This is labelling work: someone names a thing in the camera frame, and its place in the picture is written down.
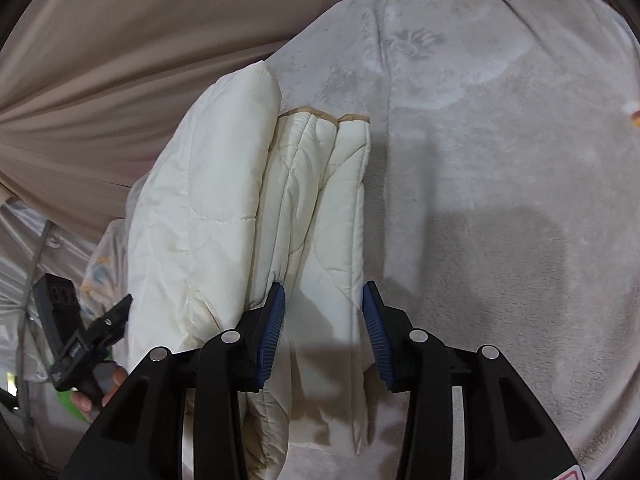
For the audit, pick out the person's left hand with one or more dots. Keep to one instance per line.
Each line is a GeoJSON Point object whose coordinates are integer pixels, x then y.
{"type": "Point", "coordinates": [107, 380]}

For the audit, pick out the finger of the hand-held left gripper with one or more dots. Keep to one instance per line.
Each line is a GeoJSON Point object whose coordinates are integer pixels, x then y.
{"type": "Point", "coordinates": [112, 317]}

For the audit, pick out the beige bed sheet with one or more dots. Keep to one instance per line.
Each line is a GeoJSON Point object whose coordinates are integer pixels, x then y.
{"type": "Point", "coordinates": [125, 85]}

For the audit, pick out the grey fleece printed blanket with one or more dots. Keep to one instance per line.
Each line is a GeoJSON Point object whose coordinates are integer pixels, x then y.
{"type": "Point", "coordinates": [475, 185]}

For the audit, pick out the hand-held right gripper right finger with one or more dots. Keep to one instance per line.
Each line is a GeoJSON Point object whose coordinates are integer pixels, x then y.
{"type": "Point", "coordinates": [375, 330]}

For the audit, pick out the white translucent plastic sheet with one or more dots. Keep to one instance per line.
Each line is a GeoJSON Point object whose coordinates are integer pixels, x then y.
{"type": "Point", "coordinates": [25, 285]}

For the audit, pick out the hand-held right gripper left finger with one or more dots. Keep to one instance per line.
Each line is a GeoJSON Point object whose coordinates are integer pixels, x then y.
{"type": "Point", "coordinates": [270, 330]}

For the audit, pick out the green plastic object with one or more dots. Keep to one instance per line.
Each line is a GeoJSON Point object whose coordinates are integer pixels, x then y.
{"type": "Point", "coordinates": [67, 400]}

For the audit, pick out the cream quilted jacket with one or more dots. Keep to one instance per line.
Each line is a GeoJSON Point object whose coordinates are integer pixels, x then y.
{"type": "Point", "coordinates": [240, 210]}

